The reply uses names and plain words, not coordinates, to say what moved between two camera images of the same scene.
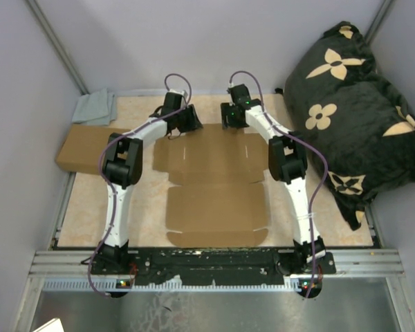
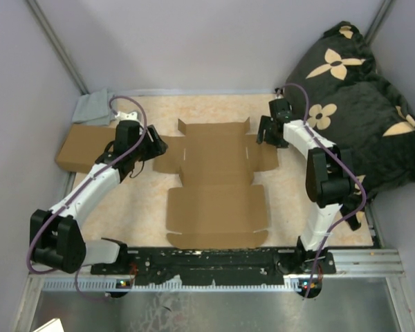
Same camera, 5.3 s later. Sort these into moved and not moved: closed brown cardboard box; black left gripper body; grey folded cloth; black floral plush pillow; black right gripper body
Moved: black left gripper body; black right gripper body
Not moved: grey folded cloth; black floral plush pillow; closed brown cardboard box
